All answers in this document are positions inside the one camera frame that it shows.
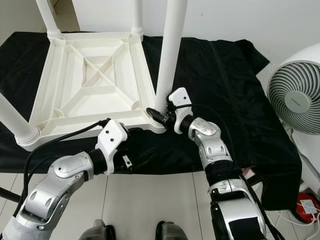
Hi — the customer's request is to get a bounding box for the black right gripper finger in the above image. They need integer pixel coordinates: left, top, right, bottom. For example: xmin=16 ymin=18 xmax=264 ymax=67
xmin=146 ymin=107 xmax=170 ymax=127

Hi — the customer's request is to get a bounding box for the white plastic table leg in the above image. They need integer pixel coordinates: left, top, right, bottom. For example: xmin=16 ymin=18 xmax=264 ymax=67
xmin=154 ymin=0 xmax=188 ymax=115
xmin=36 ymin=0 xmax=63 ymax=38
xmin=0 ymin=95 xmax=41 ymax=147
xmin=131 ymin=0 xmax=144 ymax=37

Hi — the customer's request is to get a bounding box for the white plastic table top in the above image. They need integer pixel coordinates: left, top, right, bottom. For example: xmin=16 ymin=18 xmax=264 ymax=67
xmin=17 ymin=31 xmax=168 ymax=152

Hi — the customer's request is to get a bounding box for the black tablecloth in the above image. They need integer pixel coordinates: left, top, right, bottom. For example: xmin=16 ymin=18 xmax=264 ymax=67
xmin=0 ymin=31 xmax=303 ymax=211

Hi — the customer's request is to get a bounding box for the grey left robot foot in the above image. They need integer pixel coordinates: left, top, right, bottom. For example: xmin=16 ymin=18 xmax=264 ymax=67
xmin=78 ymin=220 xmax=116 ymax=240

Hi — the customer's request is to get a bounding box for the grey robot foot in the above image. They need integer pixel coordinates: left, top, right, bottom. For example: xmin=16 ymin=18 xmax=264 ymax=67
xmin=78 ymin=220 xmax=116 ymax=240
xmin=155 ymin=221 xmax=190 ymax=240

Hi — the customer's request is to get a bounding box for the grey right robot foot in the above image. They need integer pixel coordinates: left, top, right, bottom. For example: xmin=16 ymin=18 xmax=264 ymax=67
xmin=155 ymin=221 xmax=190 ymax=240

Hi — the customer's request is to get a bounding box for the white round fan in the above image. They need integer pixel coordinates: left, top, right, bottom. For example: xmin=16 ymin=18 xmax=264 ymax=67
xmin=266 ymin=42 xmax=320 ymax=196

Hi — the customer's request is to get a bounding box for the black metal table leg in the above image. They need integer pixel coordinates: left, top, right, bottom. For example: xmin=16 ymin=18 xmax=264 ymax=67
xmin=0 ymin=189 xmax=21 ymax=202

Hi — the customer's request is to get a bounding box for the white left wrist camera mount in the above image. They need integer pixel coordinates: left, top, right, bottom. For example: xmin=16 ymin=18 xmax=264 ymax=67
xmin=96 ymin=119 xmax=129 ymax=175

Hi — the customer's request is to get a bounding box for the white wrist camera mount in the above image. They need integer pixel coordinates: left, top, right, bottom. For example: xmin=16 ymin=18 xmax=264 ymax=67
xmin=168 ymin=87 xmax=193 ymax=135
xmin=96 ymin=119 xmax=129 ymax=175

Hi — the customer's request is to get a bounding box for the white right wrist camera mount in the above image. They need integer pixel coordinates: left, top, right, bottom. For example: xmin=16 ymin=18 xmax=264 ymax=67
xmin=168 ymin=87 xmax=193 ymax=135

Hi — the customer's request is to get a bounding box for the white floor cable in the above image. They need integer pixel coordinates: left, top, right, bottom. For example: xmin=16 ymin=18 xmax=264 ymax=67
xmin=275 ymin=200 xmax=320 ymax=228

